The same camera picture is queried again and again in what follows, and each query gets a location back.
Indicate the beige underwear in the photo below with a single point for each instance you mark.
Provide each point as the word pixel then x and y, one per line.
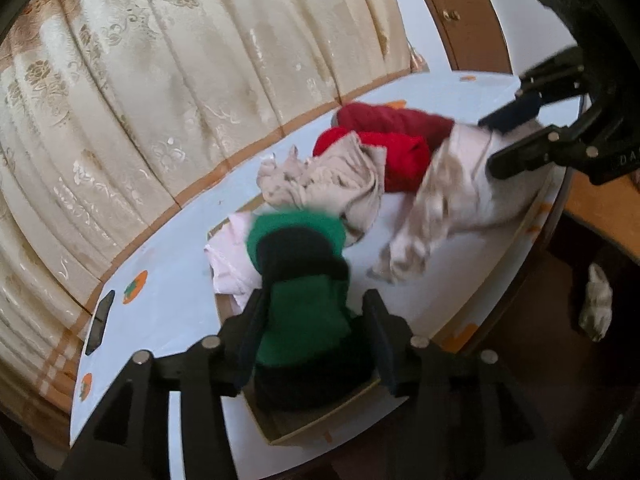
pixel 325 180

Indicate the cream underwear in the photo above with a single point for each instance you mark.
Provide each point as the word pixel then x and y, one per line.
pixel 450 200

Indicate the beige floral curtain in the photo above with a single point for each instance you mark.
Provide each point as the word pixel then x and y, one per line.
pixel 150 85

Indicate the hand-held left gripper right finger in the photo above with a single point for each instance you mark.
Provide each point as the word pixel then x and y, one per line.
pixel 380 340

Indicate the brass door knob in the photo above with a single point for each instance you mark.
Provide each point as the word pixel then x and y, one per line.
pixel 452 14

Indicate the shallow gold cardboard box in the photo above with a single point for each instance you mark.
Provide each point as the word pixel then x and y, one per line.
pixel 395 210

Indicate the green underwear with black band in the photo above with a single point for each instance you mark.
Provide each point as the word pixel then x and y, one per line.
pixel 300 320

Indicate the pink underwear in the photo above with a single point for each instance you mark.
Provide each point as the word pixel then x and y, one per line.
pixel 227 260

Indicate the white persimmon print tablecloth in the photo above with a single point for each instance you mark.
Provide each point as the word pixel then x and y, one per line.
pixel 165 270

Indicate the white rolled cloth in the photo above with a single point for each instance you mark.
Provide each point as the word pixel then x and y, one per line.
pixel 596 305

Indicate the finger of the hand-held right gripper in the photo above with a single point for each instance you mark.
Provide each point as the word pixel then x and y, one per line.
pixel 520 157
pixel 515 112

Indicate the dark red underwear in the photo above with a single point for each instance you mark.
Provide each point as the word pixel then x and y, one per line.
pixel 395 120

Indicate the black smartphone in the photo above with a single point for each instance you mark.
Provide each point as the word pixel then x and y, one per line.
pixel 100 322

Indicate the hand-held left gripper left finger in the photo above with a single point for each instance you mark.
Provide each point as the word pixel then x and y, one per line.
pixel 250 332

